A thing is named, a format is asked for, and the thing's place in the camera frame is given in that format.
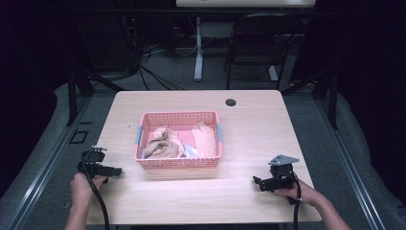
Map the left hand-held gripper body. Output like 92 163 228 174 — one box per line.
77 145 113 185

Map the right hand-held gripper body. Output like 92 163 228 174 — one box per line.
267 154 301 194

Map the person's right hand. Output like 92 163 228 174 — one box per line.
273 178 321 206

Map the person's left hand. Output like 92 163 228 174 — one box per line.
70 172 108 209

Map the beige sock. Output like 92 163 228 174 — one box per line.
143 125 185 159

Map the pink plastic basket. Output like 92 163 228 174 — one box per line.
134 110 224 170

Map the peach pink sock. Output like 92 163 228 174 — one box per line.
191 120 218 159

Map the white light blue cloth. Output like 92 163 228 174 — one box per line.
182 144 199 159

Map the black folding chair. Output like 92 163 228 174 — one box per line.
222 12 303 91

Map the white background desk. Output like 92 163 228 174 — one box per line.
175 0 317 82

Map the black floor socket frame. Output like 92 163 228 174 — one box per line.
69 128 90 145

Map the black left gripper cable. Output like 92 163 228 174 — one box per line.
80 159 111 230

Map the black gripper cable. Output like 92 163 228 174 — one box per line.
80 159 111 230
277 171 303 230

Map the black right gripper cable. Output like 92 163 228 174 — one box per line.
277 171 303 230

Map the black metal stand frame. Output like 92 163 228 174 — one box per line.
281 8 340 130
65 8 128 127

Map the bundle of floor cables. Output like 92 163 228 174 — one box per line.
119 15 199 92

